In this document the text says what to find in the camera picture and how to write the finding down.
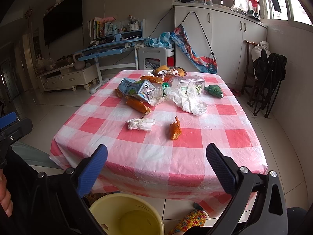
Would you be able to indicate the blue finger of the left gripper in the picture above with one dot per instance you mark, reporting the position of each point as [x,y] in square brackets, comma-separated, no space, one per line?
[7,119]

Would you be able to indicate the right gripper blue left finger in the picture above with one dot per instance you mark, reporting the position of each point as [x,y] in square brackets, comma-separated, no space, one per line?
[89,169]

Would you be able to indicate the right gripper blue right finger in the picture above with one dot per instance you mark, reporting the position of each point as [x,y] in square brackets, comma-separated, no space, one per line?
[224,168]

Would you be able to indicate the large white tissue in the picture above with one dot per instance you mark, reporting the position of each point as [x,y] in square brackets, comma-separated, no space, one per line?
[189,102]

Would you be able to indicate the long orange peel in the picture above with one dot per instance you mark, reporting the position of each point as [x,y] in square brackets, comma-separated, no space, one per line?
[137,105]

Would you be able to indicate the clear plastic food box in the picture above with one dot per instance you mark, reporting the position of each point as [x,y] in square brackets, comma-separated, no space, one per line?
[182,82]

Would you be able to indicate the blue crushed drink carton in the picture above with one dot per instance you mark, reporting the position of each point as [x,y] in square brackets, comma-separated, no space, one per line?
[142,89]

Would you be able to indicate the crushed clear water bottle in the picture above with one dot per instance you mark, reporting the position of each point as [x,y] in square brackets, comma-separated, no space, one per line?
[159,90]

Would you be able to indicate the red white snack wrapper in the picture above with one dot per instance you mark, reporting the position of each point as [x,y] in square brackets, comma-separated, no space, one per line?
[166,75]

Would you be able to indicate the yellow plastic trash bucket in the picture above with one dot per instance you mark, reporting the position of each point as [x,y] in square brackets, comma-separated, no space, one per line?
[126,214]

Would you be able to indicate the person's left hand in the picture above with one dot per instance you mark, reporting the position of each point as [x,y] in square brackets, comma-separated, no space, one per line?
[5,196]

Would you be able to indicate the colourful patterned slipper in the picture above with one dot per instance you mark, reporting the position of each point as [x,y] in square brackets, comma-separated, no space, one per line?
[196,218]

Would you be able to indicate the pink checkered tablecloth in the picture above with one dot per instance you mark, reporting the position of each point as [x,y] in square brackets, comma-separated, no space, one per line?
[150,164]

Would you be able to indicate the cream tv stand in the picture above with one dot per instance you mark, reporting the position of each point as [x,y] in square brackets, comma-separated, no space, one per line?
[67,77]

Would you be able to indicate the green plush toy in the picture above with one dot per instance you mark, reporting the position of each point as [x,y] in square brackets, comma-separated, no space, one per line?
[214,90]

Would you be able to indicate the pink kettlebell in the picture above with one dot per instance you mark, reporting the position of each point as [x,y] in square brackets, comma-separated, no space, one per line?
[78,65]

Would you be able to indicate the wooden chair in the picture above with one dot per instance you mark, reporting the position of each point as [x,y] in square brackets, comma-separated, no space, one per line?
[248,85]

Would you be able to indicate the black folding chair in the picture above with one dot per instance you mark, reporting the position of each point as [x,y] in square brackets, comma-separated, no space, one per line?
[269,72]

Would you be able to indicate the colourful fabric bag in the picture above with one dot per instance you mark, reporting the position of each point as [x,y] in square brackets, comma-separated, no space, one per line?
[204,64]

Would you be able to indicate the woven fruit basket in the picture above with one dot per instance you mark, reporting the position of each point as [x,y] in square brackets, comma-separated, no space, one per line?
[181,71]

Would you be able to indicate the yellow mango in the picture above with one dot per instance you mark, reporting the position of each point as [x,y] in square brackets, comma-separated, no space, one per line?
[160,68]

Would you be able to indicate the white stuffed bag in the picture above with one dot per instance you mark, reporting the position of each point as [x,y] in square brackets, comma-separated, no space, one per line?
[257,50]

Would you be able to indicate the blue children's study desk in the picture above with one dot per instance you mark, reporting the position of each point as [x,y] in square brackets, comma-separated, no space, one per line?
[119,44]

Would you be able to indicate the row of books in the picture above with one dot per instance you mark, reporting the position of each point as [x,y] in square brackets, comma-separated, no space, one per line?
[96,28]

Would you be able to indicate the white plastic stool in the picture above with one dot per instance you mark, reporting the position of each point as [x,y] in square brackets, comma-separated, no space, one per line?
[150,53]

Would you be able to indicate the white balcony cabinet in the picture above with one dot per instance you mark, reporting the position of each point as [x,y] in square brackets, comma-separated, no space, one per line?
[223,32]

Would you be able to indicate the light blue crumpled cloth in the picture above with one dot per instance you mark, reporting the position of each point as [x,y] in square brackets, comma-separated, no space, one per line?
[163,41]

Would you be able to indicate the wall mounted black television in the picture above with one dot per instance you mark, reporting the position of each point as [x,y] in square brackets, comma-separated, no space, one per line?
[62,19]

